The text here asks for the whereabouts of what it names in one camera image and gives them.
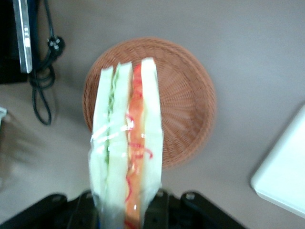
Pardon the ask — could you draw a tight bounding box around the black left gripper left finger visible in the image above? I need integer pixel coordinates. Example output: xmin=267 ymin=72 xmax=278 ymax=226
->
xmin=66 ymin=190 xmax=102 ymax=229

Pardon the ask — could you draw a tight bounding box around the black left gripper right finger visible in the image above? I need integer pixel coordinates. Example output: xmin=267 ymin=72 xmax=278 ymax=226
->
xmin=142 ymin=187 xmax=173 ymax=229

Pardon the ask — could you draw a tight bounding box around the black appliance with silver handle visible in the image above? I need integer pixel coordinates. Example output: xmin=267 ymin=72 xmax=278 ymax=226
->
xmin=0 ymin=0 xmax=33 ymax=84

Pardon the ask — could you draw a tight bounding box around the triangle sandwich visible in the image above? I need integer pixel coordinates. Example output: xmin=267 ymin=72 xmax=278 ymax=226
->
xmin=88 ymin=57 xmax=164 ymax=229

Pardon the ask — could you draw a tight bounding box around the brown round wicker basket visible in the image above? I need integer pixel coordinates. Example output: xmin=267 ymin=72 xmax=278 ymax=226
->
xmin=82 ymin=36 xmax=217 ymax=170

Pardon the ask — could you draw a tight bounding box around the black power cable with plug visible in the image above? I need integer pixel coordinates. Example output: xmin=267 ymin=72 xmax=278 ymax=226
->
xmin=29 ymin=0 xmax=66 ymax=126

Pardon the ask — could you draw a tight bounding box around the cream plastic tray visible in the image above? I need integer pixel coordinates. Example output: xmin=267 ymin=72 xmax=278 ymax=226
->
xmin=250 ymin=103 xmax=305 ymax=219

